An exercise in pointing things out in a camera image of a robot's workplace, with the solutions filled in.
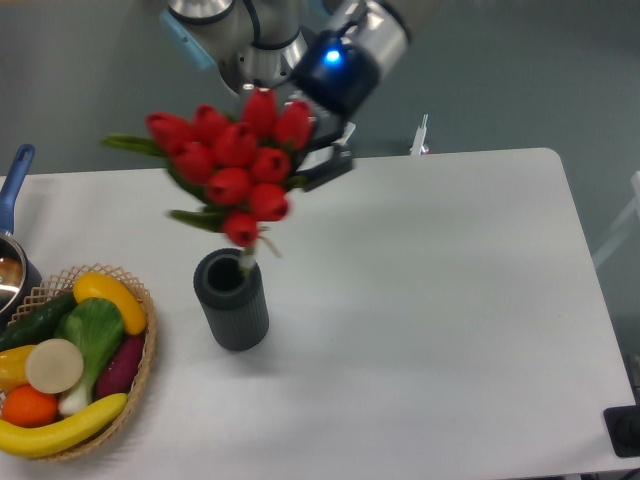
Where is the green bok choy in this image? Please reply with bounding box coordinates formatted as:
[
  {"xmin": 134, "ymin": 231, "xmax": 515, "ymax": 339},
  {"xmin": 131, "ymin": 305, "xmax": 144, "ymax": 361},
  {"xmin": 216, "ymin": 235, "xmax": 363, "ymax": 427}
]
[{"xmin": 55, "ymin": 298, "xmax": 124, "ymax": 417}]

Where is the purple sweet potato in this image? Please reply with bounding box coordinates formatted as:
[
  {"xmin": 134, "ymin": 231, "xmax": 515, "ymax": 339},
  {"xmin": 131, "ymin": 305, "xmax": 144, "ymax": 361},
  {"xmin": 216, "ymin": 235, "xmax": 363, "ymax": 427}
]
[{"xmin": 94, "ymin": 335, "xmax": 144, "ymax": 399}]

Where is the yellow bell pepper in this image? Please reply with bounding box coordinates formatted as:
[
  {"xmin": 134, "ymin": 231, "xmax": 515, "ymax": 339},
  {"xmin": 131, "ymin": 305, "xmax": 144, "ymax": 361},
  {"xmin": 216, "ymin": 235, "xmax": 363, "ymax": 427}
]
[{"xmin": 0, "ymin": 345, "xmax": 35, "ymax": 392}]

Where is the black device at edge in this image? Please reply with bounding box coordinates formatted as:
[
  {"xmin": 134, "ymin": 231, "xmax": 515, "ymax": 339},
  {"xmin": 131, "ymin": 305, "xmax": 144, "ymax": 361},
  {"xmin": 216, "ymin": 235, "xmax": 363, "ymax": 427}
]
[{"xmin": 603, "ymin": 405, "xmax": 639, "ymax": 458}]

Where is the white metal base frame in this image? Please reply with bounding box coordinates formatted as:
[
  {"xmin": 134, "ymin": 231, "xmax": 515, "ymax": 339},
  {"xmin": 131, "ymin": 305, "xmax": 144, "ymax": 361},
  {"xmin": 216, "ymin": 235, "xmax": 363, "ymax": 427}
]
[{"xmin": 309, "ymin": 113, "xmax": 431, "ymax": 169}]

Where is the woven wicker basket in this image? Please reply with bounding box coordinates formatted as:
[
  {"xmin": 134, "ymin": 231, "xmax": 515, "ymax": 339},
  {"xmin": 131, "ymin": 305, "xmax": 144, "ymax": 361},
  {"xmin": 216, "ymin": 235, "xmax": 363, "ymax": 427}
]
[{"xmin": 9, "ymin": 264, "xmax": 157, "ymax": 462}]

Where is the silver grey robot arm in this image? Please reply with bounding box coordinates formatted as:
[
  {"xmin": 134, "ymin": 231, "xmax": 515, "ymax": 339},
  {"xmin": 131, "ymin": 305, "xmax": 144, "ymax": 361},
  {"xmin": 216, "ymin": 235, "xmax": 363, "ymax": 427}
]
[{"xmin": 159, "ymin": 1, "xmax": 412, "ymax": 191}]

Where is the orange fruit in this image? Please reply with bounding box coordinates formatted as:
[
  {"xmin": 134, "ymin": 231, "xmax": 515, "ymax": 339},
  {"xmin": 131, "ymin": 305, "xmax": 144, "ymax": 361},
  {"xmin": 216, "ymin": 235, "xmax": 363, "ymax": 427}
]
[{"xmin": 1, "ymin": 385, "xmax": 58, "ymax": 428}]

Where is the blue handled saucepan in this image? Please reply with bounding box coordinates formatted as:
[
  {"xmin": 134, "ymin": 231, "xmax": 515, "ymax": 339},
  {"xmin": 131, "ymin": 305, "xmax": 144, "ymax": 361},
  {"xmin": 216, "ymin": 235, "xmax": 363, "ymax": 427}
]
[{"xmin": 1, "ymin": 144, "xmax": 42, "ymax": 330}]

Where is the yellow banana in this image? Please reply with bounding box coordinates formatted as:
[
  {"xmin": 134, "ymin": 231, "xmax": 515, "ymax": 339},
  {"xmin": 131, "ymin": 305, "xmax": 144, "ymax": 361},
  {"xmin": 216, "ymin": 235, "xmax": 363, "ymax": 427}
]
[{"xmin": 1, "ymin": 393, "xmax": 128, "ymax": 459}]

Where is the dark green cucumber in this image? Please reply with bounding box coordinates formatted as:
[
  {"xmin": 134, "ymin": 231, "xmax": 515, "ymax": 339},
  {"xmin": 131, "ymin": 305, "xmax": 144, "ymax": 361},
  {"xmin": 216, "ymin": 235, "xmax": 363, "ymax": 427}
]
[{"xmin": 1, "ymin": 292, "xmax": 77, "ymax": 351}]

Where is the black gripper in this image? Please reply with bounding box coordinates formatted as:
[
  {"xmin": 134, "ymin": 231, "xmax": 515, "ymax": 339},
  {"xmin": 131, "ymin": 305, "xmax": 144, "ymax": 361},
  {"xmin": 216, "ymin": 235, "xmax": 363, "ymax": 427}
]
[{"xmin": 291, "ymin": 30, "xmax": 380, "ymax": 192}]

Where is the red tulip bouquet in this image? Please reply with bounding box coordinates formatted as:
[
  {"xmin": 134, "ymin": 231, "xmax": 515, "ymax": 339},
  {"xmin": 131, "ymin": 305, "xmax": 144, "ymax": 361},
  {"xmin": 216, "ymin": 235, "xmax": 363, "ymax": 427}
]
[{"xmin": 101, "ymin": 88, "xmax": 315, "ymax": 275}]

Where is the beige round slice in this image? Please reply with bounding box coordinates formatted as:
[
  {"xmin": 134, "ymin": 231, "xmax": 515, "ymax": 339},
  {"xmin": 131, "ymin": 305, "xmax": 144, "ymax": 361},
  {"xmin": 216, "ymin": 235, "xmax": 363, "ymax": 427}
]
[{"xmin": 25, "ymin": 338, "xmax": 84, "ymax": 394}]

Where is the dark grey ribbed vase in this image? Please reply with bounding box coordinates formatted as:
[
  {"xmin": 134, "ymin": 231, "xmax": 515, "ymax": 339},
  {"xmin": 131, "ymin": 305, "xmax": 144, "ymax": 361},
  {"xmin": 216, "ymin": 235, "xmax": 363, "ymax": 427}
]
[{"xmin": 193, "ymin": 248, "xmax": 269, "ymax": 352}]

